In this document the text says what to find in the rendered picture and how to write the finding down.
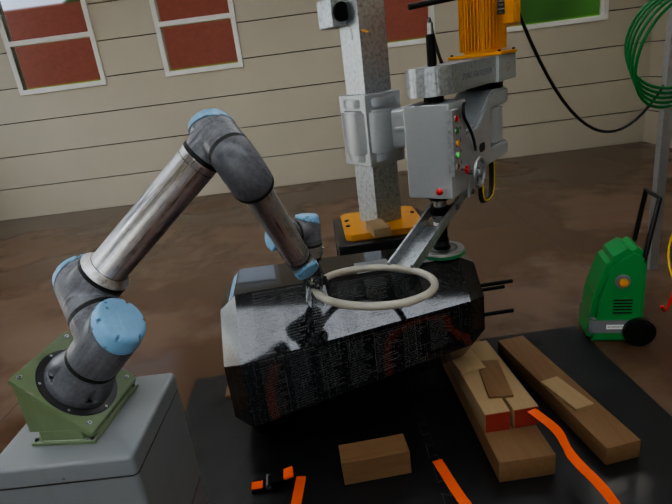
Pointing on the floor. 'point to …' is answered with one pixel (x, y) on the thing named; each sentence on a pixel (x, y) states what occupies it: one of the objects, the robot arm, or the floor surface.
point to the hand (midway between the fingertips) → (318, 303)
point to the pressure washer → (619, 287)
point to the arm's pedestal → (112, 458)
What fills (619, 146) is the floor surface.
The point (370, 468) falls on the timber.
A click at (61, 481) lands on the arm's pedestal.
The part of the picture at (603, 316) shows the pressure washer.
